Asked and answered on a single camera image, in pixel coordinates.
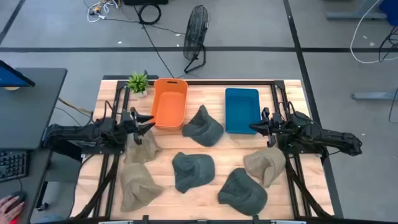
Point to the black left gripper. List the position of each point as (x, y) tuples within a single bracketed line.
[(129, 123)]

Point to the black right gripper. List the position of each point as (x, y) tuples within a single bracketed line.
[(275, 126)]

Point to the beige cap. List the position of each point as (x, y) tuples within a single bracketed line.
[(143, 151), (136, 186), (264, 163)]

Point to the dark green cap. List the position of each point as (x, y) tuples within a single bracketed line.
[(203, 127), (192, 171), (242, 193)]

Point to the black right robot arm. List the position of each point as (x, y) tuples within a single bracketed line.
[(335, 138)]

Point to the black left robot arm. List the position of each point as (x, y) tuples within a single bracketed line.
[(71, 133)]

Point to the blue plastic bin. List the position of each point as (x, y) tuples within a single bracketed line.
[(242, 109)]

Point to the orange plastic bin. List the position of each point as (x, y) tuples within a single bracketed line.
[(169, 107)]

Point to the small green potted plant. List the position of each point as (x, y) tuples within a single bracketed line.
[(138, 82)]

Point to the black floor fan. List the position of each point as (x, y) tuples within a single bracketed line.
[(195, 31)]

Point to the grey desk foot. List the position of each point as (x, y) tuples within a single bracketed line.
[(373, 95)]

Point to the black box on floor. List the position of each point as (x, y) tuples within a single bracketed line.
[(144, 2)]

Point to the black keyboard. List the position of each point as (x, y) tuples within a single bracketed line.
[(12, 165)]

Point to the computer monitor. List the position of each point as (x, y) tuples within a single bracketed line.
[(11, 77)]

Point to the black computer mouse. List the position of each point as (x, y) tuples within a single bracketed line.
[(20, 195)]

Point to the grey desk leg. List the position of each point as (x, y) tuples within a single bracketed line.
[(351, 15)]

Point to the person's hand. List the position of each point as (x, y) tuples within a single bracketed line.
[(8, 210)]

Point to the blue bin on floor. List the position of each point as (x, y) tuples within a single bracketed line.
[(392, 9)]

